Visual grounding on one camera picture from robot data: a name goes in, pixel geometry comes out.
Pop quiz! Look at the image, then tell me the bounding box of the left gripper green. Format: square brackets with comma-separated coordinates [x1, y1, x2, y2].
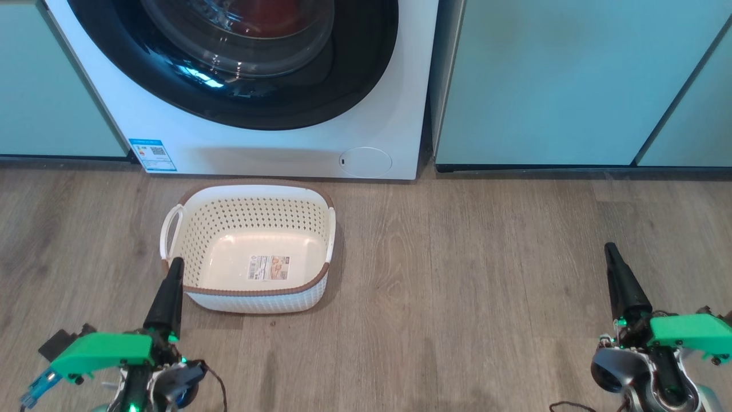
[49, 257, 206, 412]

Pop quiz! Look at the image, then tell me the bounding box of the red garment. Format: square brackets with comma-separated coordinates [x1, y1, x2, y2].
[226, 0, 314, 36]

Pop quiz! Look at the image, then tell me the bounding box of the round white filter cover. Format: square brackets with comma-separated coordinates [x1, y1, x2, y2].
[339, 147, 393, 178]

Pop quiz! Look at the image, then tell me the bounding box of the blue energy label sticker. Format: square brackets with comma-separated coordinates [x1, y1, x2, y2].
[128, 138, 178, 173]

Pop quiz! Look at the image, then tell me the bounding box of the blue camera connector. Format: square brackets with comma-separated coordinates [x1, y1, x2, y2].
[20, 366, 61, 409]

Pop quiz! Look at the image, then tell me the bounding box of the white front-load washing machine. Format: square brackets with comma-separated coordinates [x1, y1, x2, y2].
[45, 0, 440, 181]

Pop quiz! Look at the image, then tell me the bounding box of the pale green cabinet panel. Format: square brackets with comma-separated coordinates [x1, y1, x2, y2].
[430, 0, 732, 172]
[635, 17, 732, 168]
[0, 0, 131, 160]

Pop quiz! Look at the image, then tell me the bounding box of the round dark washer door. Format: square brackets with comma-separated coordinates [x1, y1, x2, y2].
[67, 0, 400, 131]

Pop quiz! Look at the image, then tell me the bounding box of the white perforated laundry basket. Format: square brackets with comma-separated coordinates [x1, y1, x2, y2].
[159, 179, 337, 314]

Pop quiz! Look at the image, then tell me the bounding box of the basket product label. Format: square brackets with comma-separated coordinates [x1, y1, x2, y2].
[247, 255, 290, 281]

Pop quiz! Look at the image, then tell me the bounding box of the thin black cable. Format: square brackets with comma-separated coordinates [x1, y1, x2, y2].
[549, 401, 625, 412]
[201, 364, 229, 412]

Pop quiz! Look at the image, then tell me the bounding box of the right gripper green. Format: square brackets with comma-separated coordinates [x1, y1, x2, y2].
[592, 243, 732, 401]

